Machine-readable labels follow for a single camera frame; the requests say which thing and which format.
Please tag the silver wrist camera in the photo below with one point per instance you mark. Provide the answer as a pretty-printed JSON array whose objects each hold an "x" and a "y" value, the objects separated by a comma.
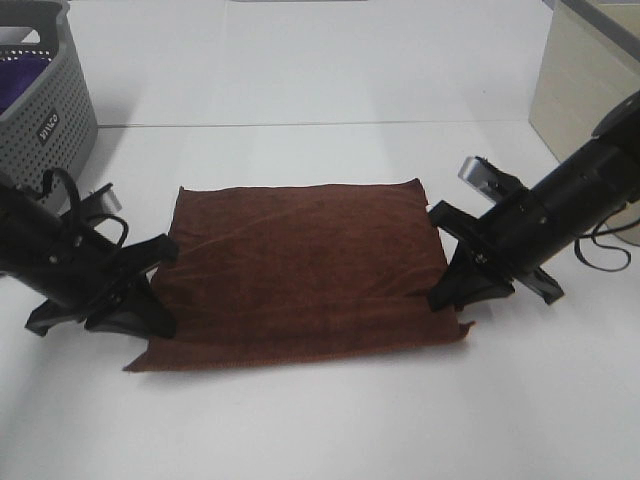
[
  {"x": 482, "y": 176},
  {"x": 111, "y": 200}
]

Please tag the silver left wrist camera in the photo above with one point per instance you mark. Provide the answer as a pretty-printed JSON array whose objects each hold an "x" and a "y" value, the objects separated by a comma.
[{"x": 111, "y": 200}]

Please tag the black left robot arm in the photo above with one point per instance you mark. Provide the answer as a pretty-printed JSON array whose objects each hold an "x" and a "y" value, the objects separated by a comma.
[{"x": 31, "y": 226}]

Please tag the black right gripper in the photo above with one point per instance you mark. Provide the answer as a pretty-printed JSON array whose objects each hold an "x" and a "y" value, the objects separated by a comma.
[{"x": 519, "y": 234}]

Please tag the beige storage bin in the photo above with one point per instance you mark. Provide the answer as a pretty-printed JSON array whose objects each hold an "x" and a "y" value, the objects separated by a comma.
[{"x": 590, "y": 64}]

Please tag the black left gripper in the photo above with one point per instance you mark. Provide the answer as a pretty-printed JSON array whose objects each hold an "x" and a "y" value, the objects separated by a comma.
[{"x": 71, "y": 280}]

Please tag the grey perforated plastic basket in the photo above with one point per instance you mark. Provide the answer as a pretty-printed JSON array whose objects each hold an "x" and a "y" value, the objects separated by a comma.
[{"x": 55, "y": 125}]

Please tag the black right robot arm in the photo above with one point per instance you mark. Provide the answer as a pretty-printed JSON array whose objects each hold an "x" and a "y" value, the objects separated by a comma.
[{"x": 602, "y": 176}]

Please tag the brown towel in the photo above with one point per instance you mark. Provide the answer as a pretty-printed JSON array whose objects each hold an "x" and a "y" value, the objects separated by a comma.
[{"x": 274, "y": 275}]

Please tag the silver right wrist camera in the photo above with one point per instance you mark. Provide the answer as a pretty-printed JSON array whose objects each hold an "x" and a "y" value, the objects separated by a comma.
[{"x": 482, "y": 176}]

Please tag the purple cloth in basket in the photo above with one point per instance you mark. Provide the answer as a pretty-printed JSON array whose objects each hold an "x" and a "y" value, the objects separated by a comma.
[{"x": 22, "y": 74}]

